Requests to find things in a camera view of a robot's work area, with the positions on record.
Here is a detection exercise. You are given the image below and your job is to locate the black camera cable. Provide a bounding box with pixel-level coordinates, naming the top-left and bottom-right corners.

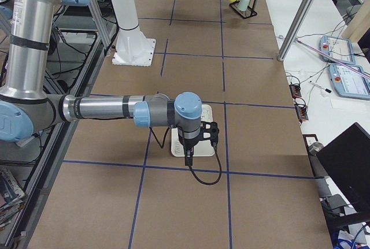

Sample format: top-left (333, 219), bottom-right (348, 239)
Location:
top-left (150, 126), bottom-right (223, 186)

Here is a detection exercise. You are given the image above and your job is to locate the black marker pen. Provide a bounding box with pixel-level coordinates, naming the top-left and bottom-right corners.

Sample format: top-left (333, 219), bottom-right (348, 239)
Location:
top-left (309, 81), bottom-right (332, 94)

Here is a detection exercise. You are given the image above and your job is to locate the upper teach pendant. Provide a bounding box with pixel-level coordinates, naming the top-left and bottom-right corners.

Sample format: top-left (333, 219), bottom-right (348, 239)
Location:
top-left (319, 35), bottom-right (356, 65)

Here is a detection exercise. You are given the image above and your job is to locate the green cup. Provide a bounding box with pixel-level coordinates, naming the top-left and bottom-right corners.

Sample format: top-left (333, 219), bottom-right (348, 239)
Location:
top-left (237, 0), bottom-right (250, 12)

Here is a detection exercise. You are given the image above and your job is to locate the white bear tray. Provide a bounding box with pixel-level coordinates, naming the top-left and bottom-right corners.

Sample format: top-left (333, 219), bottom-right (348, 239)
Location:
top-left (171, 104), bottom-right (214, 157)

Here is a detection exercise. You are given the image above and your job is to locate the stack of books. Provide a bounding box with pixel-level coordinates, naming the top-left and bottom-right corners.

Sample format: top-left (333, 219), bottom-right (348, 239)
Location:
top-left (1, 166), bottom-right (25, 230)

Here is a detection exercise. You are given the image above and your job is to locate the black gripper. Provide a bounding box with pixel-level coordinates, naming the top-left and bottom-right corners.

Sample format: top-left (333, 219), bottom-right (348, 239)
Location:
top-left (177, 126), bottom-right (200, 157)

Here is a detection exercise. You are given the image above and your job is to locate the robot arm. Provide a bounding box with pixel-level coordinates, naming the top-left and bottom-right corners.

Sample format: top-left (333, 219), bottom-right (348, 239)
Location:
top-left (1, 0), bottom-right (204, 157)

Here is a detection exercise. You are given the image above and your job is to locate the pink reacher grabber stick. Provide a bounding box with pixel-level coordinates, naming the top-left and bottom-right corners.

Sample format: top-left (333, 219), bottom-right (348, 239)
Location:
top-left (294, 39), bottom-right (370, 79)

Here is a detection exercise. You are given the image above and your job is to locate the lower orange connector box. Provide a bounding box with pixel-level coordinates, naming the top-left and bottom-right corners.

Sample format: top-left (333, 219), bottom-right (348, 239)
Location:
top-left (294, 103), bottom-right (309, 122)

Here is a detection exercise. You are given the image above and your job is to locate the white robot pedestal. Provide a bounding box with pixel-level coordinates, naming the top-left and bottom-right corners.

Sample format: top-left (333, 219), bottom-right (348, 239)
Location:
top-left (111, 0), bottom-right (156, 66)

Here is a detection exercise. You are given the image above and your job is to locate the upper orange connector box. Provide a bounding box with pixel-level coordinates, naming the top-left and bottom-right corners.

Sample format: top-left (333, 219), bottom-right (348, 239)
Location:
top-left (289, 83), bottom-right (302, 99)

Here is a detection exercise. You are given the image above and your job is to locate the black laptop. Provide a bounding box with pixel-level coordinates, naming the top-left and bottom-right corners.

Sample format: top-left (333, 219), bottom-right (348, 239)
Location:
top-left (317, 122), bottom-right (369, 212)

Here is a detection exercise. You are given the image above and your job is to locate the metal cylinder cup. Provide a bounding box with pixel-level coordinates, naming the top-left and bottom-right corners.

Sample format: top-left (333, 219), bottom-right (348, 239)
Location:
top-left (308, 142), bottom-right (324, 156)

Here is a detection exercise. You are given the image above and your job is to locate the teach pendant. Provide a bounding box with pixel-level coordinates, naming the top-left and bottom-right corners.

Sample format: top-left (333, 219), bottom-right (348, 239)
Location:
top-left (319, 35), bottom-right (356, 65)
top-left (329, 64), bottom-right (369, 100)

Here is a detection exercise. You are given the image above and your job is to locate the aluminium frame post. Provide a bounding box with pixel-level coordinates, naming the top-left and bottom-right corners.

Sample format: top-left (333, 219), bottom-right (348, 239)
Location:
top-left (276, 0), bottom-right (332, 62)

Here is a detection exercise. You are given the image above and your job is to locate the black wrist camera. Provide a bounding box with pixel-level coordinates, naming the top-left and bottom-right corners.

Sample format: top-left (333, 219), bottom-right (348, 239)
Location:
top-left (198, 121), bottom-right (219, 147)

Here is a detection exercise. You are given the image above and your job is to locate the orange connector box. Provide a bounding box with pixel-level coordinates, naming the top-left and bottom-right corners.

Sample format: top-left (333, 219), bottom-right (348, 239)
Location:
top-left (294, 103), bottom-right (309, 122)
top-left (289, 83), bottom-right (302, 99)

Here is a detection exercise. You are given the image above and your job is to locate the black wire cup rack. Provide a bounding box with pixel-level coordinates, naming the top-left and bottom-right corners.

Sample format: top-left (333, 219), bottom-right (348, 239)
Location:
top-left (229, 0), bottom-right (258, 19)

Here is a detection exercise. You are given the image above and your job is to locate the lower teach pendant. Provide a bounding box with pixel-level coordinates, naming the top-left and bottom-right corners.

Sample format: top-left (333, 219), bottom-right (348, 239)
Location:
top-left (329, 64), bottom-right (369, 100)

